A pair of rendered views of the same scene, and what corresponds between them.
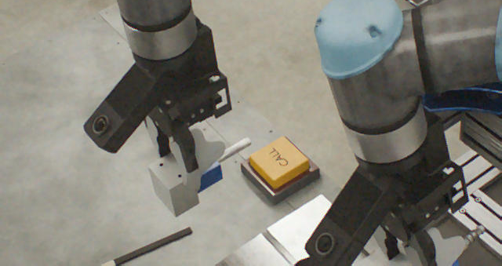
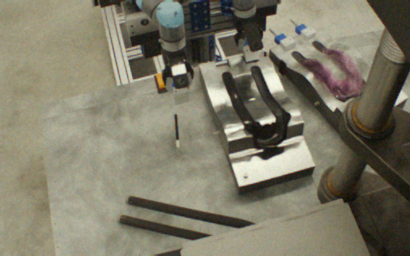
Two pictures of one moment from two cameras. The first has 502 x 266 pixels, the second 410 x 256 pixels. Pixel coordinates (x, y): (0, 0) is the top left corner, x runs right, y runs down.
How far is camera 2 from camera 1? 1.20 m
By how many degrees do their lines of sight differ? 45
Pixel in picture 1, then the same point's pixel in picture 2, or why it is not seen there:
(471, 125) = not seen: hidden behind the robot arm
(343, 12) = not seen: outside the picture
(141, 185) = (146, 125)
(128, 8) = (178, 34)
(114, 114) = (181, 74)
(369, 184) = (249, 23)
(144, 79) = (178, 58)
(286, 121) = (40, 139)
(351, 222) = (255, 34)
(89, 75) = (76, 130)
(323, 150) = not seen: hidden behind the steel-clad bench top
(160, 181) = (182, 94)
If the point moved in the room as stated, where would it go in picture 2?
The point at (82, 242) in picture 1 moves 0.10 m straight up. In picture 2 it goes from (162, 148) to (159, 132)
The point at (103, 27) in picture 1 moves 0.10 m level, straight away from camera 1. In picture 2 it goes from (52, 119) to (28, 118)
